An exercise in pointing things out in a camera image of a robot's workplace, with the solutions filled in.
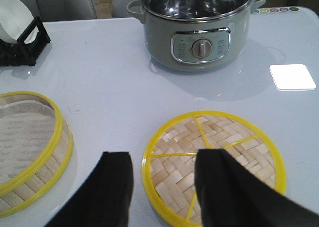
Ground woven bamboo steamer lid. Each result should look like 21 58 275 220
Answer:
142 111 287 227

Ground black dish rack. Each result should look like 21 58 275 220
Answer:
0 16 51 67

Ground white steamer liner paper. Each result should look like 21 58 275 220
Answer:
0 100 55 184

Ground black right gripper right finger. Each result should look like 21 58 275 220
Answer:
194 149 319 227

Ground glass pot lid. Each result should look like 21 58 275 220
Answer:
141 0 251 21

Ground grey-green electric cooking pot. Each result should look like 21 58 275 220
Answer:
127 0 266 72

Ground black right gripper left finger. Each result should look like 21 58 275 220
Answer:
47 152 134 227

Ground center bamboo steamer tier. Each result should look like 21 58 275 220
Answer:
0 91 74 218

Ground grey chair left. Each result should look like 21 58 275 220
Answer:
20 0 97 22

